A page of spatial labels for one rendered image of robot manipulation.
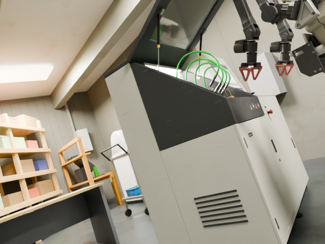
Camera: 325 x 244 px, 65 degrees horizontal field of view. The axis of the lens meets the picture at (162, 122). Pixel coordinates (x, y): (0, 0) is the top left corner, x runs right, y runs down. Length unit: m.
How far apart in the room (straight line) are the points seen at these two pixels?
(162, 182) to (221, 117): 0.64
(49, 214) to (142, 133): 1.89
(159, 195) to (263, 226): 0.70
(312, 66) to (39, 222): 3.02
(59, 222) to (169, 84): 2.31
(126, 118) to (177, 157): 0.51
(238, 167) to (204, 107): 0.40
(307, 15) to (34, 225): 3.14
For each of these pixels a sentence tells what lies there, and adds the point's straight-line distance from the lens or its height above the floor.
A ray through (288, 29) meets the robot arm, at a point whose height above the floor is 1.24.
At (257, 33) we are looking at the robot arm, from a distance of 1.52.
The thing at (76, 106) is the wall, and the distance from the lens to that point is 7.85.
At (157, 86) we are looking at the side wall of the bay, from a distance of 1.76.
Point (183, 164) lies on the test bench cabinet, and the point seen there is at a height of 0.65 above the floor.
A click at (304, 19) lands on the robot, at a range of 1.40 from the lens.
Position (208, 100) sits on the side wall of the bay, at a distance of 1.57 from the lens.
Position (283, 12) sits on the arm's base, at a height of 1.21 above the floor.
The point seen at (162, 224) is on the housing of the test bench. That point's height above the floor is 0.29.
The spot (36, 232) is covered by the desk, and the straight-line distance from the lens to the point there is 3.40.
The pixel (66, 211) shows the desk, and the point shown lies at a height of 0.50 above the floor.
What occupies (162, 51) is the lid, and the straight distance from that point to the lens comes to 2.10.
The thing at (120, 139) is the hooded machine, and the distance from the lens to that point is 5.35.
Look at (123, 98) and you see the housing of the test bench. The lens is 1.96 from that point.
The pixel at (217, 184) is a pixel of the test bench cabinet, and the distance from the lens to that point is 1.64.
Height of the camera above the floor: 0.76
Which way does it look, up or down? 7 degrees up
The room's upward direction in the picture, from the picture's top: 19 degrees counter-clockwise
